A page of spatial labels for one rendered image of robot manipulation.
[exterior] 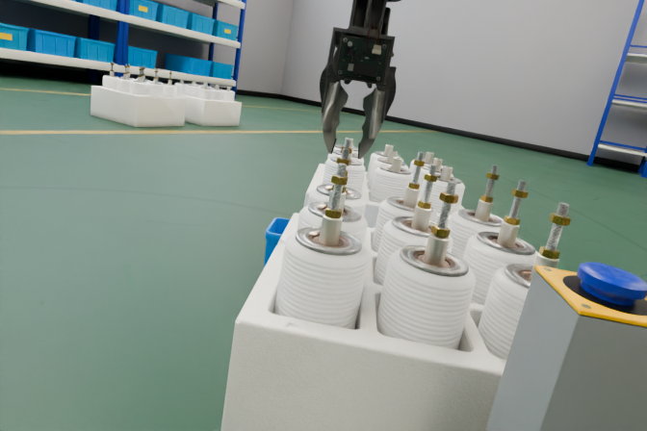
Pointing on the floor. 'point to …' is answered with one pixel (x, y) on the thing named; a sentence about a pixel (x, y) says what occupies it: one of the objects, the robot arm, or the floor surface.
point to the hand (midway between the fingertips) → (347, 145)
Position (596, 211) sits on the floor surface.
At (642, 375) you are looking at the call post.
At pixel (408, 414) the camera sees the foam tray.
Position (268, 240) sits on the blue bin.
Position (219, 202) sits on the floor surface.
